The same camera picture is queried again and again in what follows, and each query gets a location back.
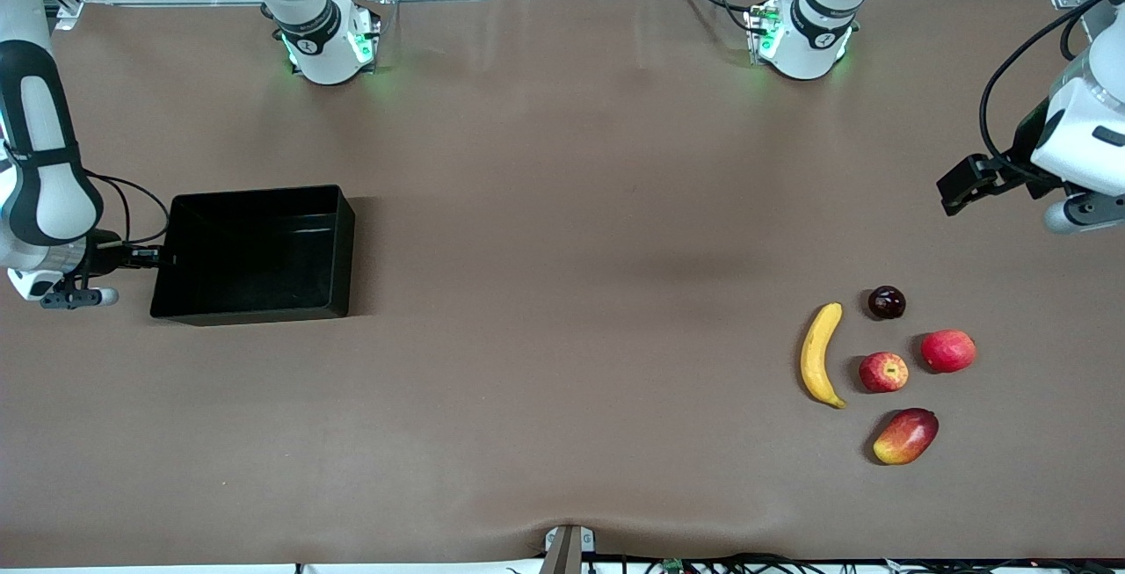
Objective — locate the small green circuit board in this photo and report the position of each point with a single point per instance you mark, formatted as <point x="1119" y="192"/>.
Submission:
<point x="673" y="566"/>

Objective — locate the red yellow apple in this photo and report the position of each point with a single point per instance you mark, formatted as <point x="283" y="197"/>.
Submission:
<point x="883" y="372"/>

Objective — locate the grey metal clamp bracket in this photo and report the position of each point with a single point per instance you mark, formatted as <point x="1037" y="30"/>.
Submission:
<point x="587" y="541"/>

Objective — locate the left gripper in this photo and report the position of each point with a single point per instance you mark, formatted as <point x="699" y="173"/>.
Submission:
<point x="1021" y="155"/>

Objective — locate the red yellow mango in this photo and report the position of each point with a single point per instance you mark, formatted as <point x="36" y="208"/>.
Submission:
<point x="905" y="436"/>

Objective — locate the yellow banana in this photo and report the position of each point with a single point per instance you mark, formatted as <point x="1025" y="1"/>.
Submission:
<point x="816" y="359"/>

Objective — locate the black plastic box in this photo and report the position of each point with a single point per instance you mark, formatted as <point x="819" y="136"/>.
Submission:
<point x="264" y="266"/>

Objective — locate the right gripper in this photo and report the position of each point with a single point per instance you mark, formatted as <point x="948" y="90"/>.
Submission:
<point x="107" y="255"/>

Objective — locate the brown wooden strip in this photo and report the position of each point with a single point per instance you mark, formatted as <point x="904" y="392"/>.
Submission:
<point x="562" y="556"/>

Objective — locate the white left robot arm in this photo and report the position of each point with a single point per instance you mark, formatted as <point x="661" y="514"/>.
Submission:
<point x="809" y="38"/>

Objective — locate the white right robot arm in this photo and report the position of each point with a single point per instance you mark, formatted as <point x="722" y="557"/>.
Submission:
<point x="44" y="183"/>

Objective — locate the dark red plum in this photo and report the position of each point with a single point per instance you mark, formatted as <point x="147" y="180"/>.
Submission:
<point x="887" y="302"/>

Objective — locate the brown table mat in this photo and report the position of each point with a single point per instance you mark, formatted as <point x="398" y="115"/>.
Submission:
<point x="527" y="337"/>

